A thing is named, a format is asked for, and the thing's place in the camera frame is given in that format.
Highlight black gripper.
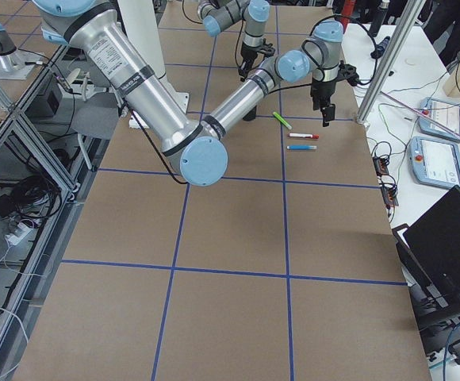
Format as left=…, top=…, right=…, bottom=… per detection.
left=238, top=38, right=274, bottom=82
left=310, top=62, right=359, bottom=127

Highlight red white marker pen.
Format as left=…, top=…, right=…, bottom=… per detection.
left=288, top=133, right=320, bottom=140

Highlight blue highlighter pen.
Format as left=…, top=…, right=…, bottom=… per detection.
left=286, top=144, right=317, bottom=151

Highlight green highlighter pen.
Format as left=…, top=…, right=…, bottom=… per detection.
left=273, top=112, right=293, bottom=130

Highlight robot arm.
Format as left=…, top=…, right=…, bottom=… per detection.
left=35, top=1, right=355, bottom=187
left=197, top=0, right=275, bottom=82

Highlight black mesh pen cup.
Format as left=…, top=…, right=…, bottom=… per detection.
left=243, top=106, right=257, bottom=121

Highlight red cylinder bottle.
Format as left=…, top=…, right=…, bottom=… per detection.
left=339, top=0, right=355, bottom=32

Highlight near teach pendant tablet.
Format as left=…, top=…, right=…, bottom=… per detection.
left=408, top=137, right=460, bottom=189

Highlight teach pendant tablet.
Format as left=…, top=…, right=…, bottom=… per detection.
left=418, top=97, right=460, bottom=142
left=408, top=137, right=460, bottom=189

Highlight black water bottle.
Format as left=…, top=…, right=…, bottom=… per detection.
left=369, top=0, right=389, bottom=37

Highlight far teach pendant tablet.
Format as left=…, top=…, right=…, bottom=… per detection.
left=418, top=97, right=460, bottom=142

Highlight grey office chair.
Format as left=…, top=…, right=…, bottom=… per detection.
left=72, top=93, right=120, bottom=171

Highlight black laptop computer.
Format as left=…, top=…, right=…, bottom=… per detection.
left=395, top=184, right=460, bottom=302

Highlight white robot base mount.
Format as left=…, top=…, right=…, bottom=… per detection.
left=117, top=0, right=190, bottom=122

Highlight aluminium frame post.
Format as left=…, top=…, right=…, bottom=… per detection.
left=356, top=0, right=425, bottom=125

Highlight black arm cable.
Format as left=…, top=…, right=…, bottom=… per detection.
left=126, top=106, right=191, bottom=186

